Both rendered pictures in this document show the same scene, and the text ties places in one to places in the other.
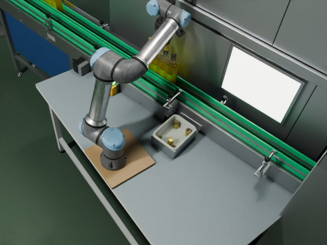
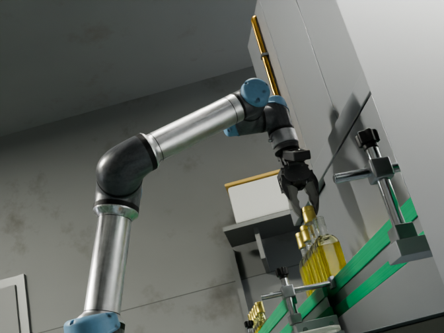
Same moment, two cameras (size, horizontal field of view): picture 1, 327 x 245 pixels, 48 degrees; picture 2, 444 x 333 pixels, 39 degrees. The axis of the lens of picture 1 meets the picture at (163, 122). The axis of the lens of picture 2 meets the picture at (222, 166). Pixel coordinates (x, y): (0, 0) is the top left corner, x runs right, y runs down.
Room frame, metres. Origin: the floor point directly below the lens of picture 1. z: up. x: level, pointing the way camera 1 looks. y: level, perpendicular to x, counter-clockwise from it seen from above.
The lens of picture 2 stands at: (0.47, -0.95, 0.70)
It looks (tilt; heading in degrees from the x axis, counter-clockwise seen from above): 23 degrees up; 46
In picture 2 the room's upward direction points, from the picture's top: 14 degrees counter-clockwise
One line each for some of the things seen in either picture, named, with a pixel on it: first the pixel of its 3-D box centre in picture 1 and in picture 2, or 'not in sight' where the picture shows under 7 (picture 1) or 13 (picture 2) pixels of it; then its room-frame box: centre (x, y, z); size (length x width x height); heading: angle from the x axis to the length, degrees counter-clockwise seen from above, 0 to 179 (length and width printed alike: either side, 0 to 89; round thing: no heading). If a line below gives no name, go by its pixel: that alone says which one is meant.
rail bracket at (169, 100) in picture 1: (172, 99); (298, 293); (1.48, -0.03, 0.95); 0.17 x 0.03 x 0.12; 147
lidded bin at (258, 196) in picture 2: not in sight; (269, 203); (3.51, 1.84, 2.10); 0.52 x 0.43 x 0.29; 133
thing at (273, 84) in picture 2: not in sight; (276, 96); (2.01, 0.29, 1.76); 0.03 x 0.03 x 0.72; 57
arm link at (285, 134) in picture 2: not in sight; (283, 141); (1.69, 0.06, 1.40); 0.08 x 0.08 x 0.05
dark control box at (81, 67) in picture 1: (81, 66); not in sight; (1.82, 0.60, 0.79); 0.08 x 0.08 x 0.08; 57
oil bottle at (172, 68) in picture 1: (171, 74); (335, 277); (1.65, -0.01, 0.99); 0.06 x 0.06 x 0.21; 57
